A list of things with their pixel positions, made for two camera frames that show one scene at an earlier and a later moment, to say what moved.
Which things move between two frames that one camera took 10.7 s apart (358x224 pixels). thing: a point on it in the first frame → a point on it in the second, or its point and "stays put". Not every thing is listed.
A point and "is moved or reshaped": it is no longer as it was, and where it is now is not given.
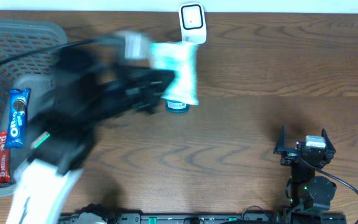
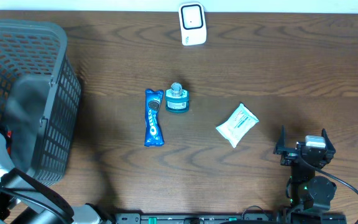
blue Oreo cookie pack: x=17 y=118 → x=153 y=134
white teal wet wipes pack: x=180 y=56 → x=237 y=127
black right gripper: x=289 y=155 stays put
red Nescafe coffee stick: x=4 y=159 is moved or reshaped
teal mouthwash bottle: x=176 y=107 stays put
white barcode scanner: x=192 y=22 stays put
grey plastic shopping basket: x=0 y=38 stays put
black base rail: x=145 y=218 stays put
